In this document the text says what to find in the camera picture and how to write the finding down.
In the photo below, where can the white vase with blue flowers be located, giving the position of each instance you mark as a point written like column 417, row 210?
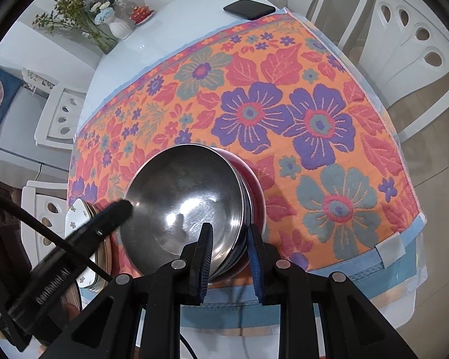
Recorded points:
column 119, row 29

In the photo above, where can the red steel bowl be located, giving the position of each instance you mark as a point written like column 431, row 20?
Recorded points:
column 258, row 198

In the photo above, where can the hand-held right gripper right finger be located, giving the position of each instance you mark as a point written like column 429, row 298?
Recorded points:
column 255, row 265

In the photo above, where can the blue refrigerator cover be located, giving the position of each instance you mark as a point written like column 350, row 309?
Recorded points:
column 7, row 82

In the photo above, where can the small floral square plate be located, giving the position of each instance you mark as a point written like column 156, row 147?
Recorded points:
column 78, row 213

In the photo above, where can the glass vase with green stems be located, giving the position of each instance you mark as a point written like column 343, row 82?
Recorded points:
column 101, row 37

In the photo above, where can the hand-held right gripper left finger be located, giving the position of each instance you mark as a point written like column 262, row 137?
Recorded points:
column 205, row 254

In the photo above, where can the black smartphone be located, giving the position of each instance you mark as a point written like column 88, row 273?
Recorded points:
column 249, row 9

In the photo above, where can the dark carved wooden furniture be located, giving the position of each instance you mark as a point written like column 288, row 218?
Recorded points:
column 0, row 258

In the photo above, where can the large floral square plate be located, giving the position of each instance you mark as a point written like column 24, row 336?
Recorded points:
column 101, row 285

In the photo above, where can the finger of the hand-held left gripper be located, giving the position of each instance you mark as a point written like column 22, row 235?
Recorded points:
column 116, row 211

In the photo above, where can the floral orange cloth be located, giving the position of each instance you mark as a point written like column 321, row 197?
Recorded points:
column 321, row 119

